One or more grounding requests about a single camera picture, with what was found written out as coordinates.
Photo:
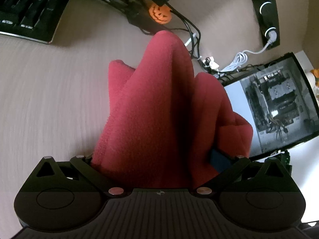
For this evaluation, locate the orange pumpkin toy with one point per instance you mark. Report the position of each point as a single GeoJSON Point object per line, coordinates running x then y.
{"type": "Point", "coordinates": [159, 13]}

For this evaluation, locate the small orange decoration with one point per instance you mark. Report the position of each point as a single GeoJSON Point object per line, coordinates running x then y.
{"type": "Point", "coordinates": [315, 77]}

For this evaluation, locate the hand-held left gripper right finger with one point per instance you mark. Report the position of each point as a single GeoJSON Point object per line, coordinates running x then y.
{"type": "Point", "coordinates": [219, 160]}

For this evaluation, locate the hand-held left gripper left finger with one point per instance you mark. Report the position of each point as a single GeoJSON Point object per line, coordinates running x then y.
{"type": "Point", "coordinates": [84, 167]}

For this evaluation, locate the black computer keyboard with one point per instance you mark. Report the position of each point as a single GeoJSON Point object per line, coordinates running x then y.
{"type": "Point", "coordinates": [30, 10]}

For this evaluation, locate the white glass-sided computer case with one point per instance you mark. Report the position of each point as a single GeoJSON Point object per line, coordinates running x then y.
{"type": "Point", "coordinates": [274, 104]}

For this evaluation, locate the red fleece hoodie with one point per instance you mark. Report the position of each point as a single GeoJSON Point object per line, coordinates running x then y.
{"type": "Point", "coordinates": [154, 104]}

